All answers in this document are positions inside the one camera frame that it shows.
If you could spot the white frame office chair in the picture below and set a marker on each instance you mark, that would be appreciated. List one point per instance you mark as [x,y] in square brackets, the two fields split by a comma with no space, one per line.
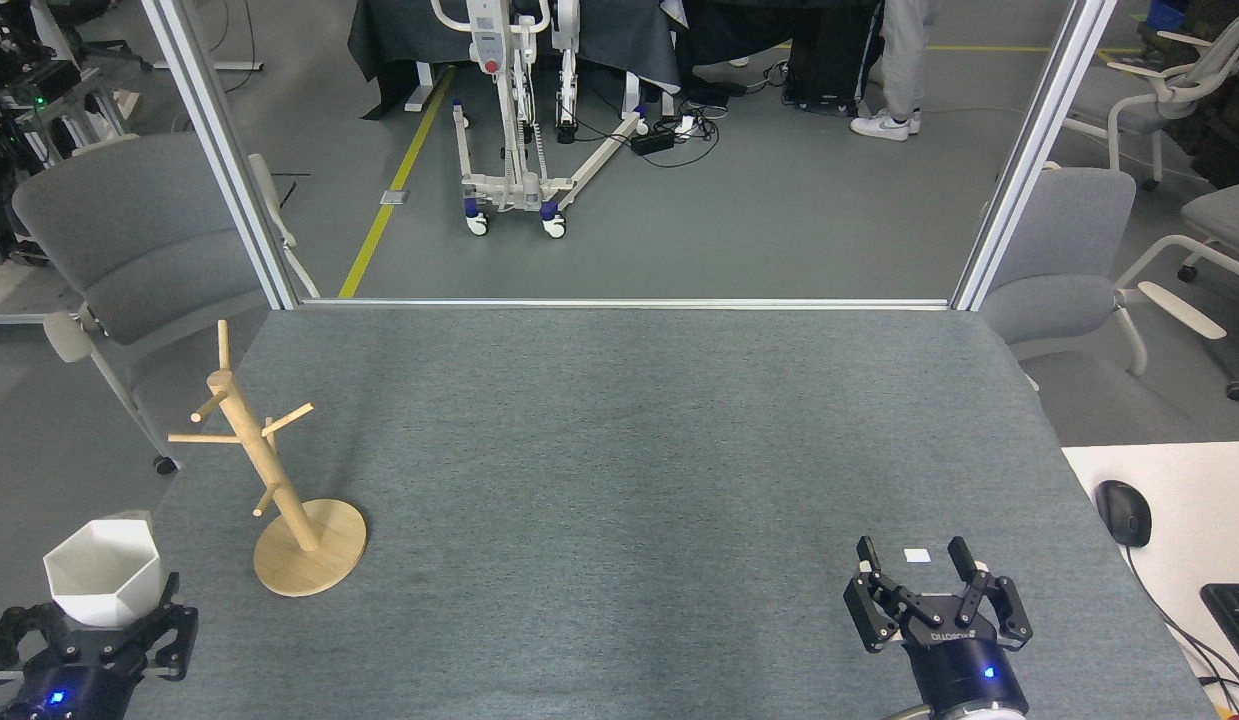
[1179,80]

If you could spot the wooden cup rack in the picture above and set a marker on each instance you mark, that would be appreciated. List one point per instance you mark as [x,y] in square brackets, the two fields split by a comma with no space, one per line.
[309,560]

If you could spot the grey office chair on castors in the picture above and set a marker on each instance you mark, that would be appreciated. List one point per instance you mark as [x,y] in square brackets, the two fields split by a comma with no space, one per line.
[1224,215]

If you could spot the black computer mouse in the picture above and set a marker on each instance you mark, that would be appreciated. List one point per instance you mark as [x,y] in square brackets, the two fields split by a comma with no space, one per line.
[1124,512]

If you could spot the person in white shoes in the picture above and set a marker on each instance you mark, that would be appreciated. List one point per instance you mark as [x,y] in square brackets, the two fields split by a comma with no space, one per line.
[904,60]

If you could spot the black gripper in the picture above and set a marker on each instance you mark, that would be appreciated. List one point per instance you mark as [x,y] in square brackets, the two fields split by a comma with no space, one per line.
[69,680]
[964,670]

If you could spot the silver table edge rail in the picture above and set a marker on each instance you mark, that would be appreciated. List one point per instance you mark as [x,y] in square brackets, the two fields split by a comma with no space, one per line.
[629,303]

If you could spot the white faceted cup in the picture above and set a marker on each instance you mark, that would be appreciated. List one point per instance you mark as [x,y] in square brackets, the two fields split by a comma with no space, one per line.
[99,570]

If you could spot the black power strip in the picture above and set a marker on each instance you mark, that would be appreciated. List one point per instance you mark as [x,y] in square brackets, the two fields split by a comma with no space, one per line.
[654,141]

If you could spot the grey fabric chair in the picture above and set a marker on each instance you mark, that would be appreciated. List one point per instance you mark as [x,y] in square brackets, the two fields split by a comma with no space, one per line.
[129,230]
[1069,240]

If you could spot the silver floor plate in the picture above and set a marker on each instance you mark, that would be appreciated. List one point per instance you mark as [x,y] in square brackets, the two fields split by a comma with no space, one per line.
[395,197]

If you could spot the silver frame post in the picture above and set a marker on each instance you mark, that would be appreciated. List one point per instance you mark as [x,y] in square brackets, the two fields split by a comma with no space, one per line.
[224,150]
[1031,150]

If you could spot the black keyboard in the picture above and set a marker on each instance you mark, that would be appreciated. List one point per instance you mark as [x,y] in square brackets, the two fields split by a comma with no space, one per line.
[1237,620]

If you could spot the white stand on wheels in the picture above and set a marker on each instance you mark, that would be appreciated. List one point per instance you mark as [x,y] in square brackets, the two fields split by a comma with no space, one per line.
[489,40]

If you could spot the white side table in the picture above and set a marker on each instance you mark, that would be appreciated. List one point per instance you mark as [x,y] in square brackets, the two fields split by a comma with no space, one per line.
[1199,500]

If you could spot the black cabinet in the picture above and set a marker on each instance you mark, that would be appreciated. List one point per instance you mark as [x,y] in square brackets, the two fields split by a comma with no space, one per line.
[829,60]

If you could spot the black device with green light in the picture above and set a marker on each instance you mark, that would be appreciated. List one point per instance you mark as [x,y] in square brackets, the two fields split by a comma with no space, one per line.
[39,80]

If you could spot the table with dark cloth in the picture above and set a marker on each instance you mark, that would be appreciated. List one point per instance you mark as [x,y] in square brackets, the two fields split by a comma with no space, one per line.
[409,35]

